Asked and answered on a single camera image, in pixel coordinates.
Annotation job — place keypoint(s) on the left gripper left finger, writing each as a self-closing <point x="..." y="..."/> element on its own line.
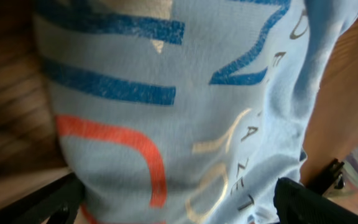
<point x="57" y="202"/>

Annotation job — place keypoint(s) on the light blue printed t-shirt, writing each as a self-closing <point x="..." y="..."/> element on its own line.
<point x="185" y="111"/>

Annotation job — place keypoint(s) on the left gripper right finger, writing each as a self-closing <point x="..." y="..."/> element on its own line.
<point x="296" y="204"/>

